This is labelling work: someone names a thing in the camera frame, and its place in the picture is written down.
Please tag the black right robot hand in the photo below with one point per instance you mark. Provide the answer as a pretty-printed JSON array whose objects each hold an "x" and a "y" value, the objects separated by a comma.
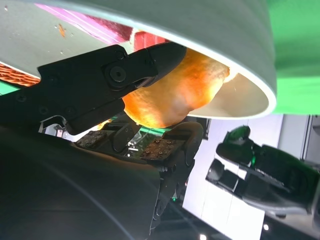
[{"x": 75, "y": 187}]

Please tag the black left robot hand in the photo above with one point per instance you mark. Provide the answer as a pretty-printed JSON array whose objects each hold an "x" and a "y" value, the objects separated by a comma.
[{"x": 275, "y": 175}]

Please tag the pale grey-green bowl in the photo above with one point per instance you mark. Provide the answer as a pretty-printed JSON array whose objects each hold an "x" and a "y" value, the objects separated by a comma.
[{"x": 200, "y": 25}]

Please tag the orange wicker basket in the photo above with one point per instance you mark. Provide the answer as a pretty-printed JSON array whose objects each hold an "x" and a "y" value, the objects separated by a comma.
[{"x": 15, "y": 77}]

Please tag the magenta pink layered cake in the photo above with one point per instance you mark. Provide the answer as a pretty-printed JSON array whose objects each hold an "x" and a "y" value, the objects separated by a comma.
[{"x": 100, "y": 27}]

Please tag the salmon pink layered cake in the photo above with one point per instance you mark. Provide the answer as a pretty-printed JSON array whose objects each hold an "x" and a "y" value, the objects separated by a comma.
[{"x": 150, "y": 40}]

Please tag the green tablecloth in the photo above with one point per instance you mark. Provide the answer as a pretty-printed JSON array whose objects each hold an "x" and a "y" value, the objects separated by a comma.
[{"x": 295, "y": 50}]

